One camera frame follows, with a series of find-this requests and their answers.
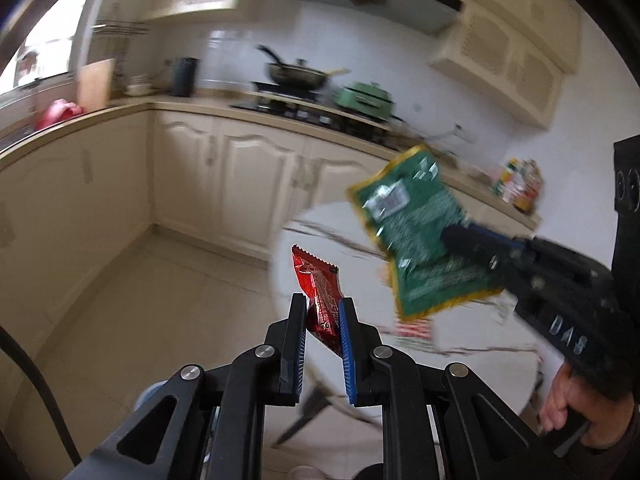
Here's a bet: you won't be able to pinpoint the red sachet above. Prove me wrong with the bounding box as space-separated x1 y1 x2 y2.
291 245 342 356

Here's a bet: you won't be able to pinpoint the black wok with lid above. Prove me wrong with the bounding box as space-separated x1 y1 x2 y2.
257 45 351 88

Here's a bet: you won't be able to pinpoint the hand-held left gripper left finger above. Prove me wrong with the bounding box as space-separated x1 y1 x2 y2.
75 292 307 480

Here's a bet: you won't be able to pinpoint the wooden cutting board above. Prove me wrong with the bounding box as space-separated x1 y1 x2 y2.
77 58 117 109

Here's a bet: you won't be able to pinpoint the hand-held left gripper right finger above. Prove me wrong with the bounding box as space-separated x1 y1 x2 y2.
339 297 591 480

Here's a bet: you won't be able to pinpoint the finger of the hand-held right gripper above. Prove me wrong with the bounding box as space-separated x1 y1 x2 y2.
441 224 516 286
465 224 538 261

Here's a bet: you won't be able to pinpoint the dark canister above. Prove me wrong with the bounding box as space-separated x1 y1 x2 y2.
171 57 199 97

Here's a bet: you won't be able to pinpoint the black cable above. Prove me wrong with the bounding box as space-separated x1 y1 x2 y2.
0 327 83 466

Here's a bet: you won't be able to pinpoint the green electric cooker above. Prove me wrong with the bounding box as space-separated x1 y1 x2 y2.
332 81 396 122

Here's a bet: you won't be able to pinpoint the kitchen window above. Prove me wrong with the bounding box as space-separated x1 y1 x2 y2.
0 10 81 106

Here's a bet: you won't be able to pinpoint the metal utensil rack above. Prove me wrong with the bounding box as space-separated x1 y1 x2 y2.
92 20 151 36

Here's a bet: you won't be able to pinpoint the black table leg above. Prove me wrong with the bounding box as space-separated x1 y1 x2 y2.
272 391 327 448
325 395 382 430

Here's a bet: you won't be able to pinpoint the group of condiment bottles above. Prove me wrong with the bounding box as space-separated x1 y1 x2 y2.
492 159 543 213

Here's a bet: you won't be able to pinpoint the red white checkered wrapper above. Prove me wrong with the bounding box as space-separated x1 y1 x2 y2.
395 320 433 348

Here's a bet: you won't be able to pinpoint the green snack bag yellow edge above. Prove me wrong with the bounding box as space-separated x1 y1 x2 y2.
348 145 503 321

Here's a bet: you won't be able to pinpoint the person's right hand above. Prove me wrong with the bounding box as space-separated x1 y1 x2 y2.
540 362 640 448

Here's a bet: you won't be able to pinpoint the red cloth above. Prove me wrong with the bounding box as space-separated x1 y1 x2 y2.
34 100 83 131

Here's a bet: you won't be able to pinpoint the cream lower kitchen cabinets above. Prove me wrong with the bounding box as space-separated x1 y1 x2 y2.
0 107 541 341

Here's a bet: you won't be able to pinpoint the black gas stove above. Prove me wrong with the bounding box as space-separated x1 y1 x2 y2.
231 82 396 143

